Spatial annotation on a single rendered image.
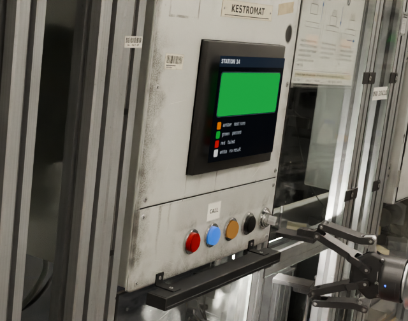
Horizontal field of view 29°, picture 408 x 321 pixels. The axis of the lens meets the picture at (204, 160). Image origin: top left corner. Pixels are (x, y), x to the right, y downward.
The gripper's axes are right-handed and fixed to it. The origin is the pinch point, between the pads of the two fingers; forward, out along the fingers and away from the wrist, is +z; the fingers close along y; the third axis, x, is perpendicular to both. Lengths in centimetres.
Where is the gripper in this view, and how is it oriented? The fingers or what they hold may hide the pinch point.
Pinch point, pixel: (291, 257)
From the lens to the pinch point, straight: 143.0
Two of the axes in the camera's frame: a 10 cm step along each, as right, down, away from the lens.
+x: -4.4, 2.0, -8.8
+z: -9.0, -1.4, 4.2
